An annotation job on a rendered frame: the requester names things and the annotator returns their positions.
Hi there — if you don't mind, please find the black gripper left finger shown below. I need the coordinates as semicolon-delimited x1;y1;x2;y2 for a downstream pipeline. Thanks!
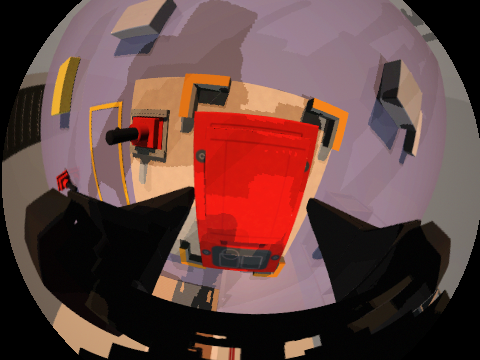
68;187;195;295

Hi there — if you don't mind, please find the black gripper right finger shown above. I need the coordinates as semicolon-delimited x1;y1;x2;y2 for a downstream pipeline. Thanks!
307;197;421;303

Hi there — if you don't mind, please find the yellow curved block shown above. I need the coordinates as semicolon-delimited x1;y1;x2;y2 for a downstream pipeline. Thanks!
51;56;81;116

